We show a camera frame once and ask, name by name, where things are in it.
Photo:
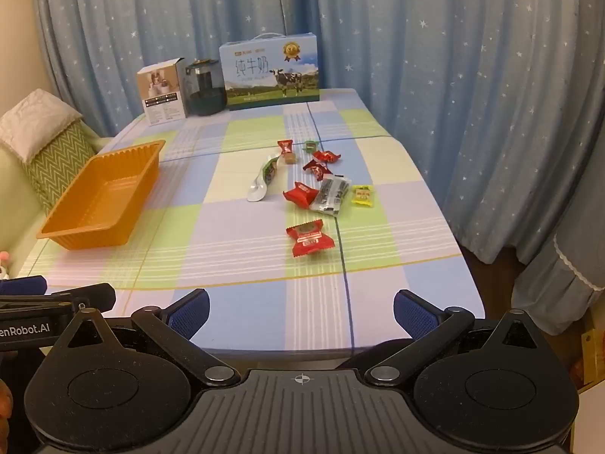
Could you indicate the white quilted cushion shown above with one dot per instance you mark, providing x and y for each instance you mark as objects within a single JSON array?
[{"x": 35, "y": 120}]

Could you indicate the yellow candy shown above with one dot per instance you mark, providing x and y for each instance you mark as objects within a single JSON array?
[{"x": 363, "y": 196}]

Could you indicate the large red snack packet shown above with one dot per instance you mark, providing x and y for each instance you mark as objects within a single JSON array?
[
  {"x": 300, "y": 194},
  {"x": 309, "y": 238}
]

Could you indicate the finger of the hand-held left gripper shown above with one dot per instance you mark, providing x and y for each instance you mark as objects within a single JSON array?
[
  {"x": 23, "y": 286},
  {"x": 97, "y": 295}
]

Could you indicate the pink plush toy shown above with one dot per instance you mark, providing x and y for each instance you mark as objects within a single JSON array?
[{"x": 4, "y": 265}]

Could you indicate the green candy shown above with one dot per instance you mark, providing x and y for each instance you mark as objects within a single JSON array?
[{"x": 309, "y": 146}]

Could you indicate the wooden furniture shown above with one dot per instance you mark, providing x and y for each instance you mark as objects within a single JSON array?
[{"x": 593, "y": 357}]

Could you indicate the small red candy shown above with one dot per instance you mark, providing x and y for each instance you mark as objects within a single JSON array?
[
  {"x": 326, "y": 156},
  {"x": 316, "y": 168}
]

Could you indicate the silver and green snack packet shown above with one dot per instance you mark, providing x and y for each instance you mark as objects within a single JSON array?
[{"x": 264, "y": 173}]

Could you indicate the blue lace-trimmed cloth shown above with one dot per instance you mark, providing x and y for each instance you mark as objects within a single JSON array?
[{"x": 557, "y": 283}]

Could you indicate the blue milk carton box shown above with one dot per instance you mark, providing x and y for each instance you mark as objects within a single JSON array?
[{"x": 269, "y": 71}]

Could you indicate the white product box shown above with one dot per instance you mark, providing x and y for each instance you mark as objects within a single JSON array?
[{"x": 160, "y": 94}]

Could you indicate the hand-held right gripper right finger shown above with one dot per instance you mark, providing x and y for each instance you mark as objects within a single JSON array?
[{"x": 416, "y": 314}]

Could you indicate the orange plastic tray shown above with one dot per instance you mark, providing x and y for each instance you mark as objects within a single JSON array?
[{"x": 94, "y": 203}]

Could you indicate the blue star curtain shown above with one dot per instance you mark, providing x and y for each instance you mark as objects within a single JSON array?
[{"x": 449, "y": 80}]

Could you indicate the checked tablecloth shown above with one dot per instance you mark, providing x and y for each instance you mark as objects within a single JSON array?
[{"x": 227, "y": 255}]

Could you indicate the red and brown candy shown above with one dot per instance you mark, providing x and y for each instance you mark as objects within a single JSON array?
[{"x": 285, "y": 146}]

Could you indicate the clear black sesame snack packet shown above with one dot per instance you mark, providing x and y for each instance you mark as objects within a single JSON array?
[{"x": 332, "y": 195}]

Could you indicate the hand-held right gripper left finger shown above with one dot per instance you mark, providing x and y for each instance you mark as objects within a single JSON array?
[{"x": 191, "y": 313}]

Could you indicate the dark green glass humidifier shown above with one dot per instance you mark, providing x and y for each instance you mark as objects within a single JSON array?
[{"x": 204, "y": 92}]

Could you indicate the green chevron cushion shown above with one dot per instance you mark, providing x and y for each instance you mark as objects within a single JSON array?
[{"x": 59, "y": 161}]

